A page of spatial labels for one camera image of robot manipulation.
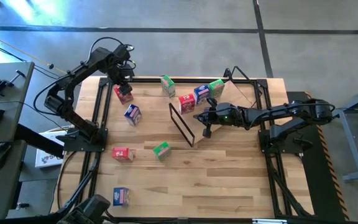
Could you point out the white printed box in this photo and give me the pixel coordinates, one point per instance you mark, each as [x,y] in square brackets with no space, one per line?
[47,159]

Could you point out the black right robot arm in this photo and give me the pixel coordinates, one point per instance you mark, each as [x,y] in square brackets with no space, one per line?
[278,112]

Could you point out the wooden shelf with black frame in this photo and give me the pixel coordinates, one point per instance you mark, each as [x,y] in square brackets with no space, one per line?
[196,132]

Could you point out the silver metal bracket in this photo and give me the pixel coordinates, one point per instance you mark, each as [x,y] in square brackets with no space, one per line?
[269,221]

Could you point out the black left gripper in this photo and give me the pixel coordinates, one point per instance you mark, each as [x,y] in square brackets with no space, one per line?
[121,74]

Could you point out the red Froot Loops cereal box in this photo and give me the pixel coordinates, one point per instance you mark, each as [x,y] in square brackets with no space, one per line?
[186,103]
[121,99]
[121,154]

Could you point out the small black bolt knob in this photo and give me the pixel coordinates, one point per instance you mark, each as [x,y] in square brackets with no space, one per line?
[22,205]

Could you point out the small black table clamp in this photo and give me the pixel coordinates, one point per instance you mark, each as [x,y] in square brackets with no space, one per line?
[227,73]

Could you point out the grey metal desk frame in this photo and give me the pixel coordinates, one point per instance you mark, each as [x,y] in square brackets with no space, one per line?
[352,146]

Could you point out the blue Frosted Flakes cereal box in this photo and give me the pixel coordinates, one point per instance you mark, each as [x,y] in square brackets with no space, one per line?
[201,93]
[120,196]
[132,114]

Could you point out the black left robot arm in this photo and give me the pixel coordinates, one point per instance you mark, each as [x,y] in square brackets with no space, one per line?
[82,69]

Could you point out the black hazard-striped floor mat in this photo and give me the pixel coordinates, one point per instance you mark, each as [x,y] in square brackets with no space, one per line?
[319,186]

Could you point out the black aluminium table frame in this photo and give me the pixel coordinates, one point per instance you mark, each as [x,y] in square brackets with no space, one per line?
[197,80]

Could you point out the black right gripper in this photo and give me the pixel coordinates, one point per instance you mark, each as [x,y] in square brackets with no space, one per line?
[225,115]

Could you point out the black support beam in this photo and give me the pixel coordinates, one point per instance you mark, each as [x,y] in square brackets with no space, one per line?
[39,140]

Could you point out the green Apple Jacks cereal box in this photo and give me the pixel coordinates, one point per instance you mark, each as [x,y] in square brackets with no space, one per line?
[168,86]
[162,151]
[216,87]

